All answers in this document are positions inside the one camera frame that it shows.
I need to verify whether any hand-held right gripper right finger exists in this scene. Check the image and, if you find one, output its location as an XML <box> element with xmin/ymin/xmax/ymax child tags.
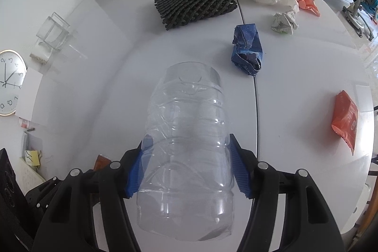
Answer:
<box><xmin>229</xmin><ymin>134</ymin><xmax>346</xmax><ymax>252</ymax></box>

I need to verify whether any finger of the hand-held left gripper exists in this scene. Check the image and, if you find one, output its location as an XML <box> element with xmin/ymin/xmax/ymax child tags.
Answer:
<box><xmin>25</xmin><ymin>177</ymin><xmax>64</xmax><ymax>229</ymax></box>

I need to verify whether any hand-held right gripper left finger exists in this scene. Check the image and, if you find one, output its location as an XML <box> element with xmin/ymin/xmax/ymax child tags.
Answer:
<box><xmin>34</xmin><ymin>135</ymin><xmax>154</xmax><ymax>252</ymax></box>

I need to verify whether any clear plastic bottle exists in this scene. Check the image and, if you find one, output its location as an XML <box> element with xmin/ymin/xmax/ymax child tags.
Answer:
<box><xmin>136</xmin><ymin>61</ymin><xmax>235</xmax><ymax>242</ymax></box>

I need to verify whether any orange snack wrapper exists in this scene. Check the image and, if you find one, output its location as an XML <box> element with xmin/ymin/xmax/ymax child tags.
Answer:
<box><xmin>331</xmin><ymin>90</ymin><xmax>359</xmax><ymax>156</ymax></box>

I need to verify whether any blue wrapper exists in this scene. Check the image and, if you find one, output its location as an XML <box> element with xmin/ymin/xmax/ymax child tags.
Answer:
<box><xmin>230</xmin><ymin>23</ymin><xmax>264</xmax><ymax>77</ymax></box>

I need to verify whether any printed white paper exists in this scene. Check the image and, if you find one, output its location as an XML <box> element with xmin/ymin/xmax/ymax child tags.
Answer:
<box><xmin>271</xmin><ymin>10</ymin><xmax>299</xmax><ymax>35</ymax></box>

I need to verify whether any black foam net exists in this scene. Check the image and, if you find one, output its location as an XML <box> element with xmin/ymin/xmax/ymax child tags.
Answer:
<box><xmin>154</xmin><ymin>0</ymin><xmax>237</xmax><ymax>31</ymax></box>

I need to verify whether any pink paper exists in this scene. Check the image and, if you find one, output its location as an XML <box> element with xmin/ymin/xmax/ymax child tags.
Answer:
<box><xmin>293</xmin><ymin>0</ymin><xmax>321</xmax><ymax>17</ymax></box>

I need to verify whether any open cream notebook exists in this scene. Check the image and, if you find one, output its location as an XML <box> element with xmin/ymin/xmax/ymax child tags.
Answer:
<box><xmin>19</xmin><ymin>156</ymin><xmax>46</xmax><ymax>190</ymax></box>

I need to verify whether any white paper sheet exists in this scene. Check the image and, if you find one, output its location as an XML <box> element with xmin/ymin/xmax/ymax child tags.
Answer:
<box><xmin>22</xmin><ymin>132</ymin><xmax>45</xmax><ymax>158</ymax></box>

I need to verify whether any white card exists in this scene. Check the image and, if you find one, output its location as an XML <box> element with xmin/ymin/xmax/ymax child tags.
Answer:
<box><xmin>16</xmin><ymin>67</ymin><xmax>43</xmax><ymax>123</ymax></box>

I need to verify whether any clear glass pitcher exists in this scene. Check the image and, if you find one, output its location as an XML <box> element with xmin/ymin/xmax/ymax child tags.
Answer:
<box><xmin>36</xmin><ymin>12</ymin><xmax>71</xmax><ymax>52</ymax></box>

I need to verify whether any round white wall clock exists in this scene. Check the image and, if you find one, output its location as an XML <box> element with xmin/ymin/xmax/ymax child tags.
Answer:
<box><xmin>0</xmin><ymin>49</ymin><xmax>28</xmax><ymax>117</ymax></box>

